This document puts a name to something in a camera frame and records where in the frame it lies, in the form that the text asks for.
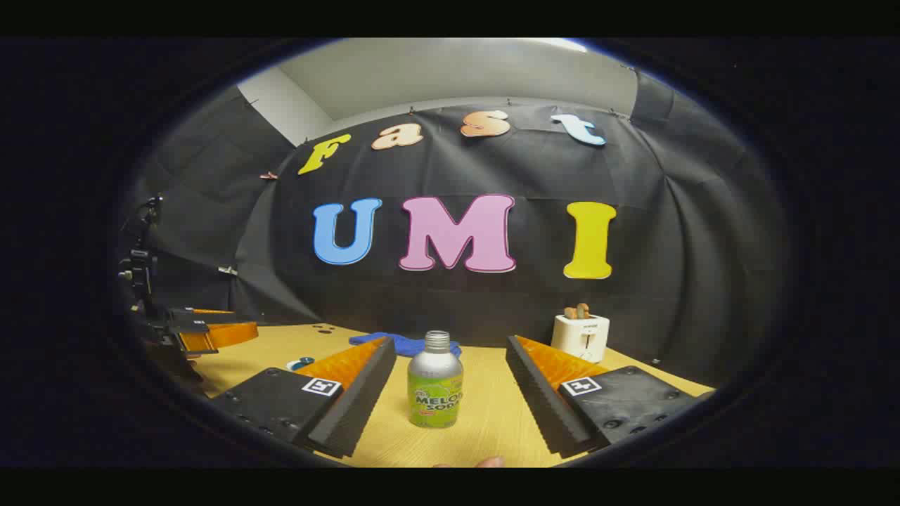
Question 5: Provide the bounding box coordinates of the white toaster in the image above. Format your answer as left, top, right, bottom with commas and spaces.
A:
551, 313, 611, 364

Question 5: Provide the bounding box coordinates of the black backdrop cloth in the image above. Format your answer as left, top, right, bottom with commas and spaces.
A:
120, 70, 788, 387

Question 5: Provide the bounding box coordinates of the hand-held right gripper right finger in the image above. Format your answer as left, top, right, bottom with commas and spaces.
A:
505, 335, 712, 459

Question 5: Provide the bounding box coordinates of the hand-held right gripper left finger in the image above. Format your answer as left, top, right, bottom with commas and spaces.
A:
211, 336, 399, 459

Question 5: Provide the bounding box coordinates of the green label water bottle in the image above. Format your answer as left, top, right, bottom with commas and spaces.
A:
407, 330, 465, 429

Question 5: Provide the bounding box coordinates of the blue towel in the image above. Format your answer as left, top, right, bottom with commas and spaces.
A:
349, 332, 462, 358

